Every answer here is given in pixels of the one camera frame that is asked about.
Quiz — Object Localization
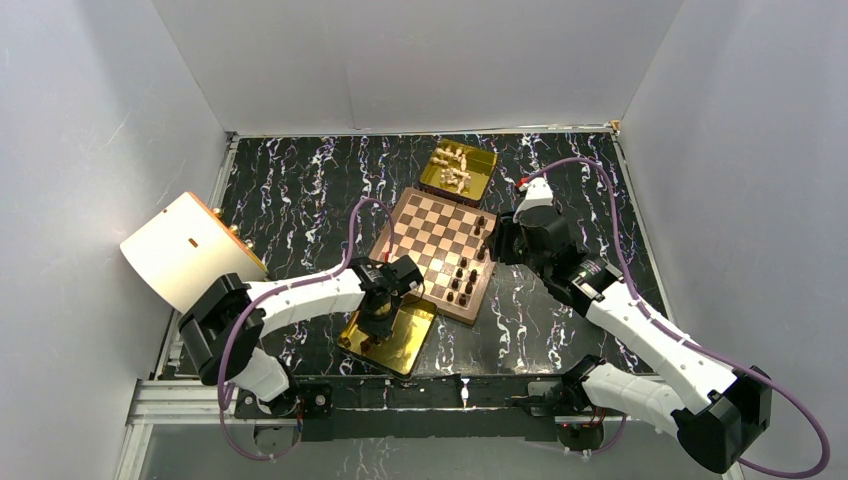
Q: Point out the pile of light chess pieces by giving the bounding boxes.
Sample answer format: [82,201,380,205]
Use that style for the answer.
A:
[430,147,471,193]

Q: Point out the gold tin with dark pieces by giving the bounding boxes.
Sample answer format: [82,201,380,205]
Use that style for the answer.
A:
[337,295,437,380]

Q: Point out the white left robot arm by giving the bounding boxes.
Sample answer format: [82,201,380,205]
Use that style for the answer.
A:
[179,255,423,416]

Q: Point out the wooden folding chess board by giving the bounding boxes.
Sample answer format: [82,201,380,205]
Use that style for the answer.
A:
[370,187,496,325]

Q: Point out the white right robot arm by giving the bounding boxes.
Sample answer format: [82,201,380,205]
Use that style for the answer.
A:
[485,206,772,474]

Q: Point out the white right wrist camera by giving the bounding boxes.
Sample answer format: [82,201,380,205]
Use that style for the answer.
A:
[513,176,553,222]

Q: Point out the gold tin with light pieces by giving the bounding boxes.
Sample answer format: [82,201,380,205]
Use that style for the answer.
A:
[418,139,497,207]

